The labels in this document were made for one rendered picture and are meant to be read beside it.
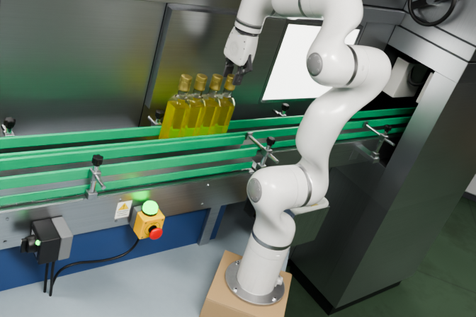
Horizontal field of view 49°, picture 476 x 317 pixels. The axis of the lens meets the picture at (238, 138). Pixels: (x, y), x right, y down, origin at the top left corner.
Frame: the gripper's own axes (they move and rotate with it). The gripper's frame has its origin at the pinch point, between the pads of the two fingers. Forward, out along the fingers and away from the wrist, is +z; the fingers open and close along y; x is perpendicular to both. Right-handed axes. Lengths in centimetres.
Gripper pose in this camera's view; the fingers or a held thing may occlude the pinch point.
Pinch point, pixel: (232, 75)
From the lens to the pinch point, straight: 165.9
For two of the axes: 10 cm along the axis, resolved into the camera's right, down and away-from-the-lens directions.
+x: 7.8, -0.7, 6.2
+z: -2.8, 8.4, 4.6
